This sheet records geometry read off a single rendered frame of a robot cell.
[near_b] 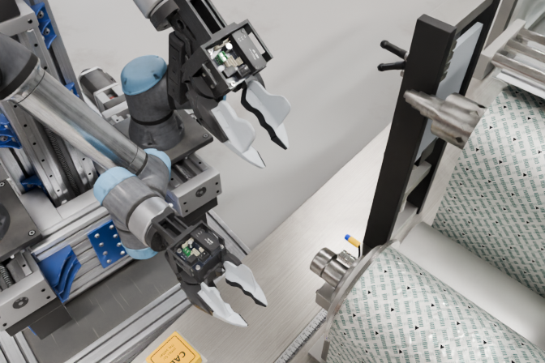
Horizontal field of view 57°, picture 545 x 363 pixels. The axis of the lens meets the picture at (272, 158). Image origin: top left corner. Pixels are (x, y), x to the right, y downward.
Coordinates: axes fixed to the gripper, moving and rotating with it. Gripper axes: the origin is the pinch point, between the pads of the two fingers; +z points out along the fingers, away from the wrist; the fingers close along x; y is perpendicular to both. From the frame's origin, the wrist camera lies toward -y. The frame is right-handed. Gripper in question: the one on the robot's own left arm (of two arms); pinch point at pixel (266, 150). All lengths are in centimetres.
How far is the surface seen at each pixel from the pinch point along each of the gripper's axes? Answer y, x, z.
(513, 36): 17.5, 27.6, 5.6
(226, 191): -157, 61, 24
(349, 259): 1.9, -0.2, 16.9
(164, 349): -38.3, -18.2, 21.4
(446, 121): 8.3, 20.1, 10.8
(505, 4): -21, 94, 12
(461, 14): 11.4, 29.9, 0.6
